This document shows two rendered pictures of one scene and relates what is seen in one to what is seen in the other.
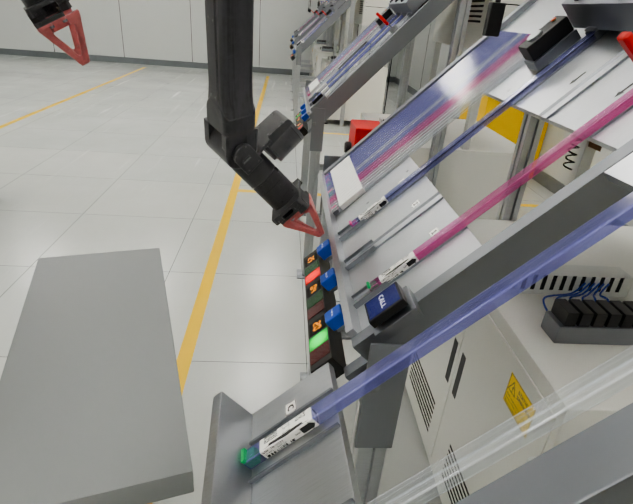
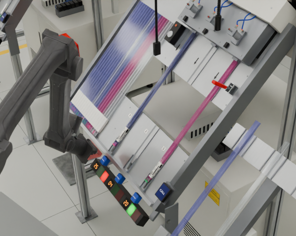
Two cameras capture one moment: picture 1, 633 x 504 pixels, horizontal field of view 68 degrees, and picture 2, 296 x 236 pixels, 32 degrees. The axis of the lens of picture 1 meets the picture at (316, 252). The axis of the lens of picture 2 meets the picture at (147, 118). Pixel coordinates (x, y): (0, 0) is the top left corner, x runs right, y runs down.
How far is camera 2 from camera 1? 1.10 m
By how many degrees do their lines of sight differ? 24
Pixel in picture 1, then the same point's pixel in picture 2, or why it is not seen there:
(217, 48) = (59, 117)
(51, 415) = not seen: outside the picture
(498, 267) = (196, 163)
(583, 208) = (217, 135)
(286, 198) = (84, 149)
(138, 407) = not seen: outside the picture
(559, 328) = (218, 156)
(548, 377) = (220, 180)
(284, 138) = (76, 124)
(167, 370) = not seen: outside the picture
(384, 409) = (173, 226)
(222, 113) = (61, 136)
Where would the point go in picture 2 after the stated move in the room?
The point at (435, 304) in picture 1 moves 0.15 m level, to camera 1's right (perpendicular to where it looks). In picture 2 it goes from (179, 183) to (219, 167)
